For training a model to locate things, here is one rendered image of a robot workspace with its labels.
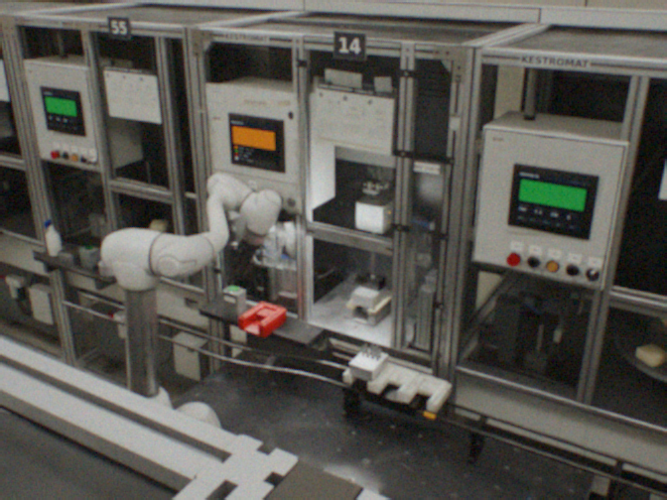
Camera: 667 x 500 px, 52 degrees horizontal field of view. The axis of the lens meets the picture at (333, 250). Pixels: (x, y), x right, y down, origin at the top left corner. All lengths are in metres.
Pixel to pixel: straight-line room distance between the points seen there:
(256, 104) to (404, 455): 1.37
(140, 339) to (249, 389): 0.72
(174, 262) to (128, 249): 0.17
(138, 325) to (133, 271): 0.19
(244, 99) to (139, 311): 0.90
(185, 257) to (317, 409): 0.95
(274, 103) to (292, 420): 1.17
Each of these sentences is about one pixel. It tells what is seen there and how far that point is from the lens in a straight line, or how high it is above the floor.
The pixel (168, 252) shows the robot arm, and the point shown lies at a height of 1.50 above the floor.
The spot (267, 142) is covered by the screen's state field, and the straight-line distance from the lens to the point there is 2.59.
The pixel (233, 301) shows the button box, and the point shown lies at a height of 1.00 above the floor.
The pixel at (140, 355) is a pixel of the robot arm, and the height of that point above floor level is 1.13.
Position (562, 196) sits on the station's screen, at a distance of 2.17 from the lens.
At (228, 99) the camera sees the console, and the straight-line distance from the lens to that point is 2.69.
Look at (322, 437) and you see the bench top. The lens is 2.59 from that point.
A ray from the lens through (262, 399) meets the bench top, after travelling 2.79.
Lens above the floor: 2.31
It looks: 24 degrees down
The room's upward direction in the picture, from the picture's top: straight up
